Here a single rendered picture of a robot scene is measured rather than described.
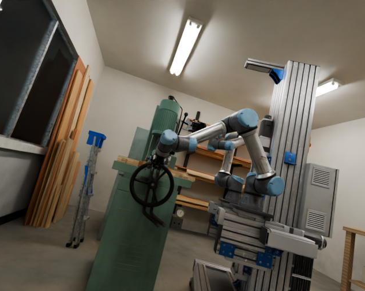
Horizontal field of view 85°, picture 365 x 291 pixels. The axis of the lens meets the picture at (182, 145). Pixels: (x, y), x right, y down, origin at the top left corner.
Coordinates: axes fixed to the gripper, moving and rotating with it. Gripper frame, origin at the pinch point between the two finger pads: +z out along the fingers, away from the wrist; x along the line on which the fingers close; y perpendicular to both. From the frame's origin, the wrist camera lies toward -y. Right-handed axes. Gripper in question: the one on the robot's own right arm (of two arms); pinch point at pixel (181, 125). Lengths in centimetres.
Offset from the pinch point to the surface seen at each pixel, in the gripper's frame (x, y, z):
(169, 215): 51, -49, -8
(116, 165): 35, -30, 39
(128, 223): 59, -58, 19
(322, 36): -86, 108, -120
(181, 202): -99, -183, -67
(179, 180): 34.4, -29.2, -8.2
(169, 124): 0.9, -2.4, 9.2
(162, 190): 41, -37, 2
